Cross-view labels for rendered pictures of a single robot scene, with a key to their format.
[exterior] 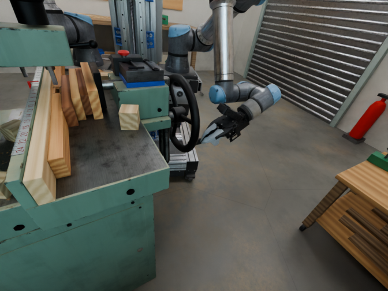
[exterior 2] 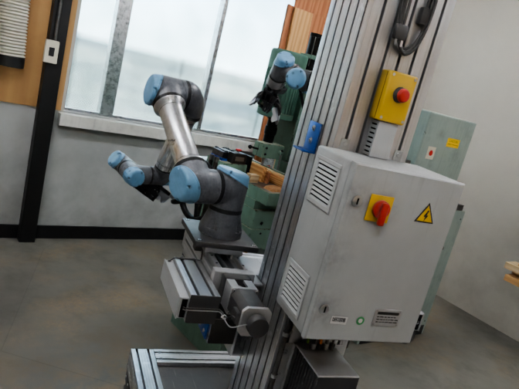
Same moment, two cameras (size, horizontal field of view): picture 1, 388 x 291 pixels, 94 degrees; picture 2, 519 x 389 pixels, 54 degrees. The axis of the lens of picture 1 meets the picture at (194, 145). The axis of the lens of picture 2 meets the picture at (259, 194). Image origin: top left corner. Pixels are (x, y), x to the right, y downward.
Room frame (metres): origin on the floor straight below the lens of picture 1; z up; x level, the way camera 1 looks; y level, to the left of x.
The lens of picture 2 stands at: (2.85, 0.02, 1.37)
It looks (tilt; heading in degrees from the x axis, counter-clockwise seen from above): 13 degrees down; 172
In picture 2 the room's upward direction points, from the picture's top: 14 degrees clockwise
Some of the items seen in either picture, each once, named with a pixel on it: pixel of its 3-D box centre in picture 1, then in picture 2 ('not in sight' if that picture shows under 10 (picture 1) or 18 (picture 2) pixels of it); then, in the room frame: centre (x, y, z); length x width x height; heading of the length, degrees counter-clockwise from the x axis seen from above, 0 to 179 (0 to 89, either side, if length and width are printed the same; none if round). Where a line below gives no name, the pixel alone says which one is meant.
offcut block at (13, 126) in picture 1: (16, 130); not in sight; (0.37, 0.48, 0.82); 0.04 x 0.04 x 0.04; 81
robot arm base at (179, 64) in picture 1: (177, 60); (222, 218); (1.16, 0.17, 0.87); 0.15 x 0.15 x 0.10
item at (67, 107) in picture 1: (68, 97); not in sight; (0.41, 0.33, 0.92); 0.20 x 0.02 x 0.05; 34
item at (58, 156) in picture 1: (59, 90); (263, 174); (0.44, 0.37, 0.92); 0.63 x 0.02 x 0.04; 34
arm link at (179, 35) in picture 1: (179, 38); (228, 187); (1.16, 0.16, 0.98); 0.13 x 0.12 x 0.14; 121
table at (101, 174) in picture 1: (109, 112); (237, 179); (0.45, 0.25, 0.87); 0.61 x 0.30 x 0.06; 34
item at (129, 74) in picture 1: (137, 68); (228, 154); (0.51, 0.18, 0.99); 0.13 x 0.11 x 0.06; 34
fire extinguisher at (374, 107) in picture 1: (368, 119); not in sight; (2.12, -2.04, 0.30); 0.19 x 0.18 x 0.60; 120
